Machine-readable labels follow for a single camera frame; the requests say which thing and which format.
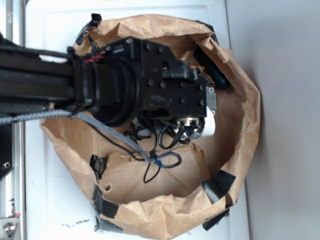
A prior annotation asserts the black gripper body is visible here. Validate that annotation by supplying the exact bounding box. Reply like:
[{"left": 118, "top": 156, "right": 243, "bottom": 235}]
[{"left": 104, "top": 37, "right": 216, "bottom": 139}]

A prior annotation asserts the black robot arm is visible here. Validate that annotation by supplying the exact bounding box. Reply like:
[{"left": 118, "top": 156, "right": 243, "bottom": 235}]
[{"left": 0, "top": 37, "right": 217, "bottom": 139}]

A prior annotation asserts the orange spiral seashell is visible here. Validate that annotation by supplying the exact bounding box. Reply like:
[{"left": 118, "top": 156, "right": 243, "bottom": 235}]
[{"left": 188, "top": 63, "right": 205, "bottom": 74}]

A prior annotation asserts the dark grey rock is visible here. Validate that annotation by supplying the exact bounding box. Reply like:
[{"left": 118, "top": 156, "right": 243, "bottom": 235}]
[{"left": 203, "top": 74, "right": 216, "bottom": 88}]

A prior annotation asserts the dark teal oblong object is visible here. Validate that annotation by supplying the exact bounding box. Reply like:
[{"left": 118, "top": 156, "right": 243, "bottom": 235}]
[{"left": 194, "top": 46, "right": 230, "bottom": 90}]

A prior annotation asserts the brown paper bag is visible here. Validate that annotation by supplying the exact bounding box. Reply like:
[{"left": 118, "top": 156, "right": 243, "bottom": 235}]
[{"left": 41, "top": 14, "right": 261, "bottom": 240}]

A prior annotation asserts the grey braided cable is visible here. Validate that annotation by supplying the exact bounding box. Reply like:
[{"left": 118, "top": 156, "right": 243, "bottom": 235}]
[{"left": 0, "top": 109, "right": 182, "bottom": 169}]

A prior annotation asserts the thin black wire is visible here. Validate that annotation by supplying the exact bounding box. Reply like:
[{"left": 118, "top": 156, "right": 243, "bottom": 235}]
[{"left": 87, "top": 119, "right": 163, "bottom": 184}]

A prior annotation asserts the black metal bracket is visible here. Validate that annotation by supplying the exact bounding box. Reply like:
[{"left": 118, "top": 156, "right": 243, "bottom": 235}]
[{"left": 0, "top": 125, "right": 14, "bottom": 182}]

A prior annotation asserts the silver aluminium rail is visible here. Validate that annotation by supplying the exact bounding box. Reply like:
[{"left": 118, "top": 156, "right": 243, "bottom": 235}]
[{"left": 0, "top": 0, "right": 27, "bottom": 240}]

